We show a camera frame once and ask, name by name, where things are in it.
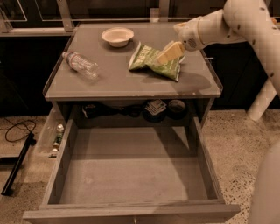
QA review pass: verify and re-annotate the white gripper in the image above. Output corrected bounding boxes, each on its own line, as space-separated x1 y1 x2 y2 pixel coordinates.
156 17 206 64

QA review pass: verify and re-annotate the green jalapeno chip bag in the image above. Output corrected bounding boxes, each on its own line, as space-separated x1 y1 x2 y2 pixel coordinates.
129 43 185 81

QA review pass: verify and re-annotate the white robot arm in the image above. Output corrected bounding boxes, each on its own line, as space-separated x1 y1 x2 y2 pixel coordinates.
157 0 280 224

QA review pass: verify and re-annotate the grey cabinet with top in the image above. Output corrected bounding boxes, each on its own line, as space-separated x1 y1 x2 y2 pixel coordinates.
44 23 222 122

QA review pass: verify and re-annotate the open grey top drawer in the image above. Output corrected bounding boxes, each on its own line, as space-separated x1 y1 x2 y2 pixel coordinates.
24 117 240 224

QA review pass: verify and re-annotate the white paper bowl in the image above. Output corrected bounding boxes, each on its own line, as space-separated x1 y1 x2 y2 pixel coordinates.
101 27 134 48

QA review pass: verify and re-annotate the stack of cards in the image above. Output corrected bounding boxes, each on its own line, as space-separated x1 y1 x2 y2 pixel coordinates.
145 99 166 116

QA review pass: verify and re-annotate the clear plastic water bottle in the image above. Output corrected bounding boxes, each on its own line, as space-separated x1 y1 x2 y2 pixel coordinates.
62 52 99 80

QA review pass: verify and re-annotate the metal window railing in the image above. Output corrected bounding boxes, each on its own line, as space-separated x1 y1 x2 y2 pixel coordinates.
0 0 280 38

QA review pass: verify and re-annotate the clear plastic storage bin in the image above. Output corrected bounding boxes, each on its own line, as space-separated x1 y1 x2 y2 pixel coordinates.
35 108 66 158

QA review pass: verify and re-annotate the black floor stand bar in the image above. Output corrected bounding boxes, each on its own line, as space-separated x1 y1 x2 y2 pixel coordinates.
1 132 36 196

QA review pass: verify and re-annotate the black cable on floor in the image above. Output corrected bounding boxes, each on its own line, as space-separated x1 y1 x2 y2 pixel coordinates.
0 116 37 144

